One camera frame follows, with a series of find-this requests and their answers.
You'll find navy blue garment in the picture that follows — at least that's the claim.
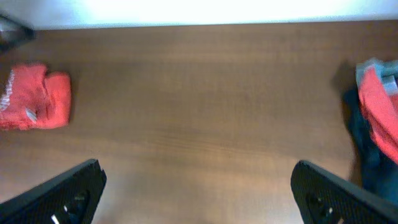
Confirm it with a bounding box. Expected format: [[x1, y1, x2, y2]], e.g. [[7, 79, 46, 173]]
[[343, 88, 397, 205]]

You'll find orange red t-shirt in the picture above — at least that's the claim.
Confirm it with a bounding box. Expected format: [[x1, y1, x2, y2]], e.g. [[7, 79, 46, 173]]
[[1, 63, 72, 130]]

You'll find red printed t-shirt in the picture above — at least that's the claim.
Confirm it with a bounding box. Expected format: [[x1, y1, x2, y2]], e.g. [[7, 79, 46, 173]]
[[358, 66, 397, 162]]

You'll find grey garment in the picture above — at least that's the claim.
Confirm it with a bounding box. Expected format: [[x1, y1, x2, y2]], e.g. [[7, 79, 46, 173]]
[[355, 58, 397, 96]]

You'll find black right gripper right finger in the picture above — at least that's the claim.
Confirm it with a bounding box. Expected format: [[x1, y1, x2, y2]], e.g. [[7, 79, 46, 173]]
[[290, 160, 397, 223]]

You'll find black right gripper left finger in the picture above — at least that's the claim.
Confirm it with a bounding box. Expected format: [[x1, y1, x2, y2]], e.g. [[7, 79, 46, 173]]
[[1, 159, 107, 223]]

